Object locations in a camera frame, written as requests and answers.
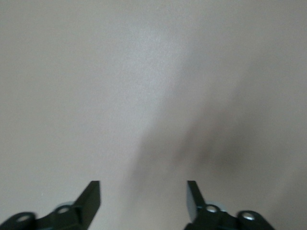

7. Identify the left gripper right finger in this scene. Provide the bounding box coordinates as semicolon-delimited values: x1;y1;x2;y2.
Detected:
184;181;276;230

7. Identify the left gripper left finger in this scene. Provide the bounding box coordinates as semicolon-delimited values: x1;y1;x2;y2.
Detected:
0;181;101;230

